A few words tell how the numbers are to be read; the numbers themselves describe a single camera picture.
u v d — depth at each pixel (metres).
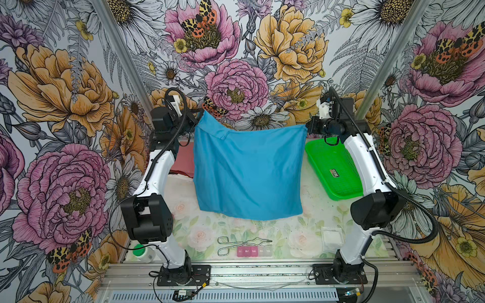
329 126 0.69
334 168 1.08
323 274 0.74
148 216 0.46
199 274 0.74
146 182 0.49
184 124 0.75
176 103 0.71
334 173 1.05
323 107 0.73
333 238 0.83
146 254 0.71
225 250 0.81
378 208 0.48
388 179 0.49
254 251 0.78
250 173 0.80
